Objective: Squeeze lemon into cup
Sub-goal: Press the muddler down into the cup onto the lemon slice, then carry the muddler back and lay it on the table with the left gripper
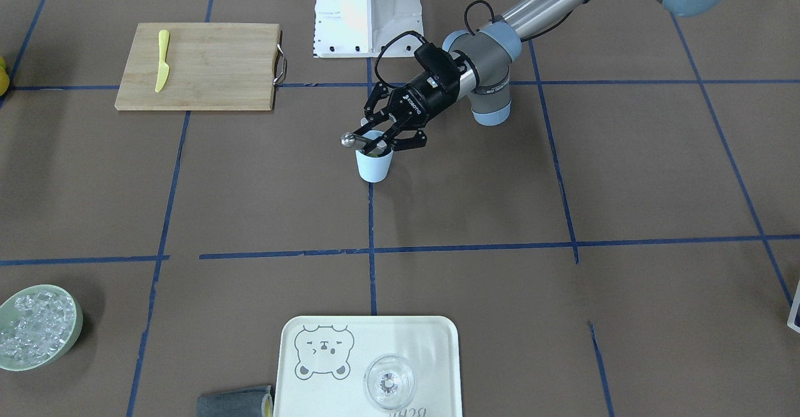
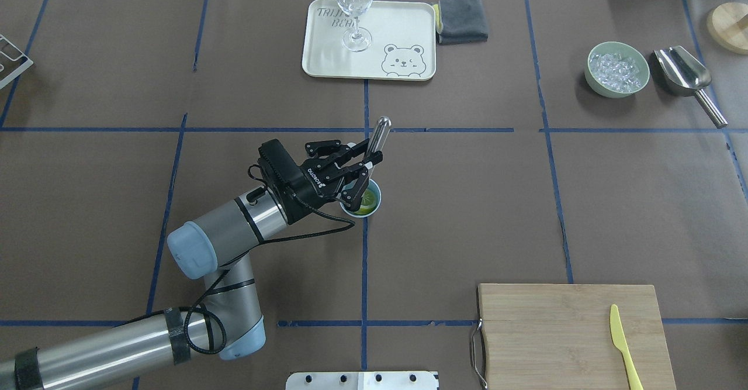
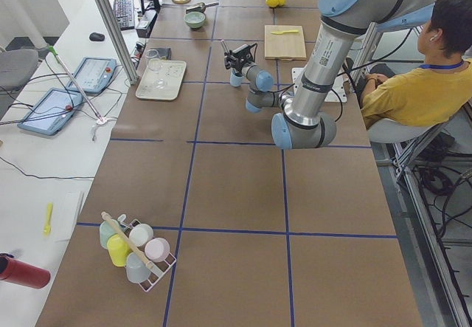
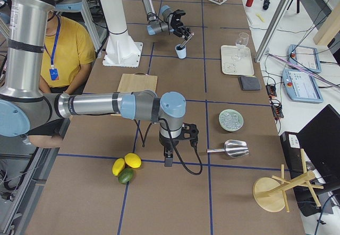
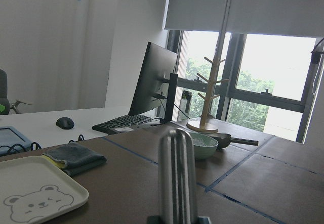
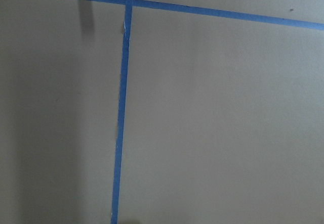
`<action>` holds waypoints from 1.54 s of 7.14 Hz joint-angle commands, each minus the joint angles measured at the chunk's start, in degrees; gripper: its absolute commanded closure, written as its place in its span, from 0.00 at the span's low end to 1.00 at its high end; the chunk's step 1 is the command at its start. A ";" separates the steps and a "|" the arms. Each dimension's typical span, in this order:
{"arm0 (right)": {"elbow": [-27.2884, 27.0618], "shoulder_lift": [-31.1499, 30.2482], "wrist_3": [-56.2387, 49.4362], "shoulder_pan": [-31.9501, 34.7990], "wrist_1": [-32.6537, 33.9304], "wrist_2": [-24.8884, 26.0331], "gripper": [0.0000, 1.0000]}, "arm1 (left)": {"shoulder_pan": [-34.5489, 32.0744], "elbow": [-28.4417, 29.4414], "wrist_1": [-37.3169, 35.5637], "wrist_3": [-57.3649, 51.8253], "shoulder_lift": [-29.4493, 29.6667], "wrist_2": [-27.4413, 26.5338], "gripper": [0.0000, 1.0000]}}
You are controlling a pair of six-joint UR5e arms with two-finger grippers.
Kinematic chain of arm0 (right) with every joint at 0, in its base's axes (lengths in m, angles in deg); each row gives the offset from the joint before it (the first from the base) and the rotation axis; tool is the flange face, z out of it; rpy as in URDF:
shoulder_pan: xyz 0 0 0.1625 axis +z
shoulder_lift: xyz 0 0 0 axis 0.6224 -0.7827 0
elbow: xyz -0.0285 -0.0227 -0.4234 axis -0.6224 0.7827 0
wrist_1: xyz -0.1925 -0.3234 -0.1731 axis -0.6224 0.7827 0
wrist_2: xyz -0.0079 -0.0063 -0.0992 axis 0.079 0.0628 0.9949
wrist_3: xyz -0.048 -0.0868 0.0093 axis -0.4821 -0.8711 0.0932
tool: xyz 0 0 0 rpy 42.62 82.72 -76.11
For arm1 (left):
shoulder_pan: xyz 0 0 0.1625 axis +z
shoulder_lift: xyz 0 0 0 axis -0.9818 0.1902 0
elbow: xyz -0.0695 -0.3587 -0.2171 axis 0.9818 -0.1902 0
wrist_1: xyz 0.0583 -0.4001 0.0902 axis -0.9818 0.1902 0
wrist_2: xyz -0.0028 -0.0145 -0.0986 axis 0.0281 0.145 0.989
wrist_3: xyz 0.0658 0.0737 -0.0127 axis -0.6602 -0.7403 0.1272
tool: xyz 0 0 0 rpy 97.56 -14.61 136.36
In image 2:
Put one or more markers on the bamboo cutting board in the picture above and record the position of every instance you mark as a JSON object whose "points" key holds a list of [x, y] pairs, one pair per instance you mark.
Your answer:
{"points": [[557, 336]]}

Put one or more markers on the yellow lemon half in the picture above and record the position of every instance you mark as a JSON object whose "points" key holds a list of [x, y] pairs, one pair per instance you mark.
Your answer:
{"points": [[369, 202]]}

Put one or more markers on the white wire cup rack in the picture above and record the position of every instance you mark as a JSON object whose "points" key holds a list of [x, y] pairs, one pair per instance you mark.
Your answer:
{"points": [[14, 62]]}

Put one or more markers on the green bowl of ice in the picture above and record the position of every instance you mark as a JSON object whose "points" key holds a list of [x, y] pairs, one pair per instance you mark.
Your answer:
{"points": [[616, 70]]}

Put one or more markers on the round wooden stand base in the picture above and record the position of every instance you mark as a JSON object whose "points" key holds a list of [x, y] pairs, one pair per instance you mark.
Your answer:
{"points": [[727, 25]]}

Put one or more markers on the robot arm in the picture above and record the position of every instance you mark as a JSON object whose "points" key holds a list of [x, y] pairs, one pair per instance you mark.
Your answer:
{"points": [[226, 319]]}

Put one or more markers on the metal ice scoop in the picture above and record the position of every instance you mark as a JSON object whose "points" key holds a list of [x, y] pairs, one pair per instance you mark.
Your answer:
{"points": [[685, 75]]}

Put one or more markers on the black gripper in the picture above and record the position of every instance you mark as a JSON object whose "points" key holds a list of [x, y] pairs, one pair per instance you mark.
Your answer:
{"points": [[308, 187]]}

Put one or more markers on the yellow plastic knife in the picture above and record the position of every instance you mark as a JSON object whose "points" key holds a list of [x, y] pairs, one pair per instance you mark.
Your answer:
{"points": [[618, 338]]}

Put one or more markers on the cream bear tray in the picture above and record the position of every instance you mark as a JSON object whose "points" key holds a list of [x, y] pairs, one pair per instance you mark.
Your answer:
{"points": [[403, 42]]}

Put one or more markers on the steel muddler black tip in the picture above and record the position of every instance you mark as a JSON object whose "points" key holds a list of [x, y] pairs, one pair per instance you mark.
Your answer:
{"points": [[376, 142]]}

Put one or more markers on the light blue cup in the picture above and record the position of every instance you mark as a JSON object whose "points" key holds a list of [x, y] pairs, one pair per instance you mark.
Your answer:
{"points": [[374, 186]]}

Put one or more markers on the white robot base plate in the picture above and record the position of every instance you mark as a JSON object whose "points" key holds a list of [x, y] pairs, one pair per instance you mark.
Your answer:
{"points": [[364, 380]]}

